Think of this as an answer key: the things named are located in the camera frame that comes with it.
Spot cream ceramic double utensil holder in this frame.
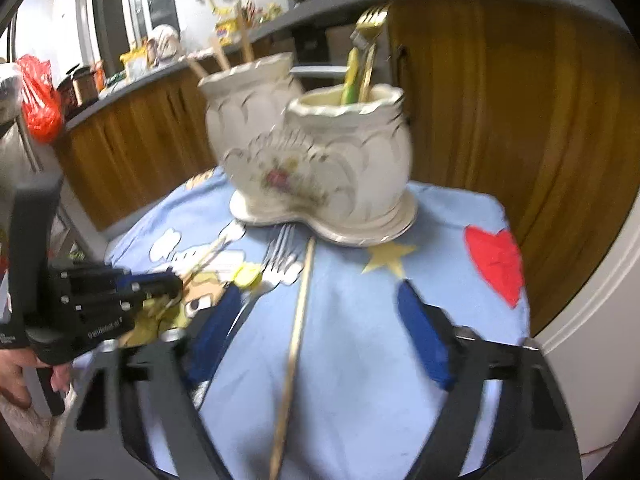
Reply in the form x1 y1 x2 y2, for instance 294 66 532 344
198 53 418 247

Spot blue cartoon print cloth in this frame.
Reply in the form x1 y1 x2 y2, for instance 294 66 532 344
110 170 529 479

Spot long wooden chopstick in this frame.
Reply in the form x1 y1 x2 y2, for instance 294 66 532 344
269 236 317 480

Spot silver metal fork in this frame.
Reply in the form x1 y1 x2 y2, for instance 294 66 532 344
184 223 302 411

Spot person left hand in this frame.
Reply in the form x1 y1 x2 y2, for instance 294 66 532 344
0 348 72 410

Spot red plastic bag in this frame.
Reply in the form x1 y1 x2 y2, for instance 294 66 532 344
17 54 64 144

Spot wooden kitchen cabinets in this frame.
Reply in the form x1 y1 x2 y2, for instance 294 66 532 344
53 0 639 330

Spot yellow handled utensil in holder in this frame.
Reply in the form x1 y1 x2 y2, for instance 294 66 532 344
341 47 360 106

